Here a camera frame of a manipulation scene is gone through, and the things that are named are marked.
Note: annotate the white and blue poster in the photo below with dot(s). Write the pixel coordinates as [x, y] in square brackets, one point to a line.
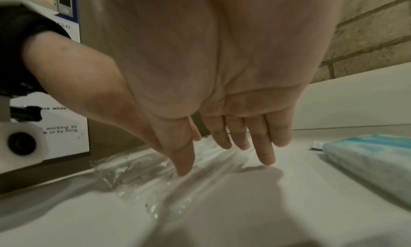
[64, 139]

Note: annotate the clear toothbrush packet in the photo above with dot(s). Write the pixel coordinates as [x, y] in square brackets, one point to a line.
[128, 169]
[199, 190]

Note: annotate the teal wet wipes packet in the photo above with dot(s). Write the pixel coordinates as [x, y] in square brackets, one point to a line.
[369, 162]

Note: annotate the person's right hand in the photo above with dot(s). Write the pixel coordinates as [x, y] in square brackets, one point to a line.
[224, 50]

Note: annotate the person's left hand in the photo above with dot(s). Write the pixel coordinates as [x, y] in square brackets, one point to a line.
[80, 76]

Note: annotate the stack of small white sachets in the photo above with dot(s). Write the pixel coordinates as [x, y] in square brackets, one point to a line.
[317, 145]

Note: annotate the white countertop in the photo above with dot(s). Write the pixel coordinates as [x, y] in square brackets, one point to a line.
[289, 202]

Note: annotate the black wristband with marker tags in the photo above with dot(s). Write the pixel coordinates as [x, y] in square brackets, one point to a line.
[19, 38]

